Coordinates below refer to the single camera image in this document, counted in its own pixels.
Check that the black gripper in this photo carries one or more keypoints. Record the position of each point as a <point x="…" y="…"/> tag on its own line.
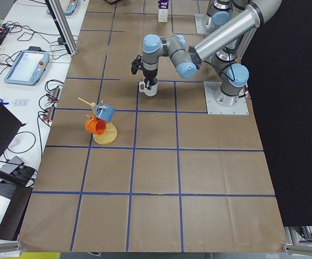
<point x="149" y="74"/>

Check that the white mug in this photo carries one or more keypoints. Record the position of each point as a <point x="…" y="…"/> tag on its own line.
<point x="152" y="92"/>

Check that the Pascual milk carton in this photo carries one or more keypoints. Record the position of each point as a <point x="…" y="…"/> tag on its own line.
<point x="163" y="10"/>

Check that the blue mug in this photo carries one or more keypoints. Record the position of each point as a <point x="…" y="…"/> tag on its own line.
<point x="104" y="112"/>

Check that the wooden mug tree stand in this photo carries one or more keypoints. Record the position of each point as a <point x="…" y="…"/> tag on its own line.
<point x="111" y="132"/>

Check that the orange mug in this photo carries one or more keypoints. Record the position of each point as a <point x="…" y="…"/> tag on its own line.
<point x="95" y="125"/>

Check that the teach pendant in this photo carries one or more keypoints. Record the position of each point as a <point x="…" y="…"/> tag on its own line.
<point x="28" y="68"/>
<point x="69" y="6"/>

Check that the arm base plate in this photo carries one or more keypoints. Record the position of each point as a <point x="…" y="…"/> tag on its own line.
<point x="203" y="24"/>
<point x="220" y="104"/>

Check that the aluminium frame post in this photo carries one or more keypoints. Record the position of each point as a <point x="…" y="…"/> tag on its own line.
<point x="62" y="25"/>

